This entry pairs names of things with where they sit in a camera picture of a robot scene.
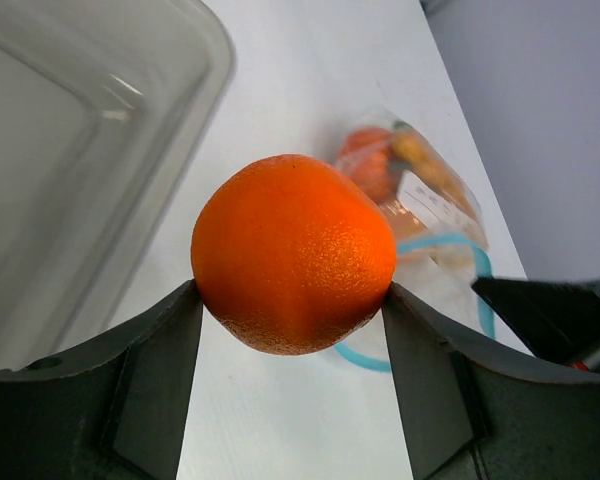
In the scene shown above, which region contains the smoky clear plastic bin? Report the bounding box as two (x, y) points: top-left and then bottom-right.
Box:
(0, 1), (234, 370)

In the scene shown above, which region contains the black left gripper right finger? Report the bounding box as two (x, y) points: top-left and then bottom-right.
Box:
(383, 285), (600, 479)

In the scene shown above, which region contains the orange fake orange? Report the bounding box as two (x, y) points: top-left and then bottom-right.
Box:
(191, 154), (397, 355)

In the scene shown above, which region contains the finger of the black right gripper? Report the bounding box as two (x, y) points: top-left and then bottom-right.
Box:
(472, 277), (600, 374)

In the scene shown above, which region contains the orange fake pumpkin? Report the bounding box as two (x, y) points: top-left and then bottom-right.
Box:
(335, 126), (394, 204)

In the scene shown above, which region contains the fake fried chicken piece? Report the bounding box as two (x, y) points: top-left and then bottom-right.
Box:
(391, 128), (478, 221)

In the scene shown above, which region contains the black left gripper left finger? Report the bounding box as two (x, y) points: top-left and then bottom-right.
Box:
(0, 281), (202, 479)

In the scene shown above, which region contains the clear zip top bag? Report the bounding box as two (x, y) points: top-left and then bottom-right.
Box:
(329, 107), (496, 374)

